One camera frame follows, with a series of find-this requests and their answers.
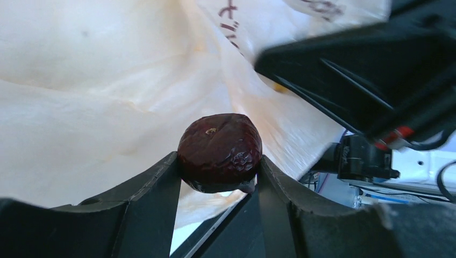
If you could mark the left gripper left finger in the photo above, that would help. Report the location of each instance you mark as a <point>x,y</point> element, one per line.
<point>133,219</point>

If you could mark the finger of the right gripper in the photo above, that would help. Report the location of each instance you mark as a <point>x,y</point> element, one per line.
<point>398,75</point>

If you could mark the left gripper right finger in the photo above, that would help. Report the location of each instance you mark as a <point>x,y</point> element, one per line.
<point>298,222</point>

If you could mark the translucent orange plastic bag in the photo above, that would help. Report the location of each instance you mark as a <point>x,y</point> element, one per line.
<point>95,92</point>

